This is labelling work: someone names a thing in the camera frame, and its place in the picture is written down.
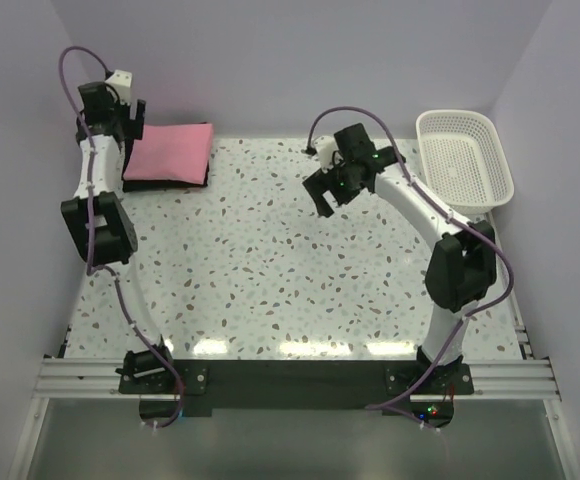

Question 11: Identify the aluminium frame rail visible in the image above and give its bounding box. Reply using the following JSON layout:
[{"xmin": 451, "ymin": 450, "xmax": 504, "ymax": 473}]
[{"xmin": 9, "ymin": 312, "xmax": 565, "ymax": 479}]

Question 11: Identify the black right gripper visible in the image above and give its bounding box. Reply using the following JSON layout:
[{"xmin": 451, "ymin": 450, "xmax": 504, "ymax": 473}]
[{"xmin": 304, "ymin": 158, "xmax": 365, "ymax": 218}]

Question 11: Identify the folded black t shirt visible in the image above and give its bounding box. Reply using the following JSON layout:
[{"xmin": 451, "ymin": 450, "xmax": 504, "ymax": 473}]
[{"xmin": 119, "ymin": 121, "xmax": 211, "ymax": 193}]

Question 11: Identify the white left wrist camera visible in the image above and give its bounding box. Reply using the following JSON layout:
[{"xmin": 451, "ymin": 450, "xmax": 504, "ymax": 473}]
[{"xmin": 105, "ymin": 70, "xmax": 133, "ymax": 105}]

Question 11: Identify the white plastic basket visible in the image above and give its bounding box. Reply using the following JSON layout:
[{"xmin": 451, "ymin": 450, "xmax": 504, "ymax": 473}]
[{"xmin": 415, "ymin": 109, "xmax": 514, "ymax": 215}]

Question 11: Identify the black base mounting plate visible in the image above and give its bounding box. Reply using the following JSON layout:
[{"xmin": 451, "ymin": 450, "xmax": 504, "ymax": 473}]
[{"xmin": 117, "ymin": 360, "xmax": 475, "ymax": 422}]

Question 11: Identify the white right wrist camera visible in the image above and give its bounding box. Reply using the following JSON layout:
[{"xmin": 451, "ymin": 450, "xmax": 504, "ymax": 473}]
[{"xmin": 305, "ymin": 136, "xmax": 341, "ymax": 172}]

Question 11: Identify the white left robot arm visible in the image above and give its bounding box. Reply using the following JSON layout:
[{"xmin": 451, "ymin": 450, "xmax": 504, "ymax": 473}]
[{"xmin": 60, "ymin": 80, "xmax": 177, "ymax": 392}]

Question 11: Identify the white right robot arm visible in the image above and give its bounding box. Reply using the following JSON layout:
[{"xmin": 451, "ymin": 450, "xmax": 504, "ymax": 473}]
[{"xmin": 303, "ymin": 123, "xmax": 497, "ymax": 393}]

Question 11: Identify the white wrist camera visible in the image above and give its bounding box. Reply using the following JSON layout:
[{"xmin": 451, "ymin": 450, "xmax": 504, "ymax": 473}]
[
  {"xmin": 305, "ymin": 136, "xmax": 341, "ymax": 172},
  {"xmin": 105, "ymin": 70, "xmax": 133, "ymax": 105}
]

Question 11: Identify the pink t shirt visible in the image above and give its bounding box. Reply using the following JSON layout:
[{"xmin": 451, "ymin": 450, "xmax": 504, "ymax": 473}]
[{"xmin": 121, "ymin": 122, "xmax": 215, "ymax": 182}]

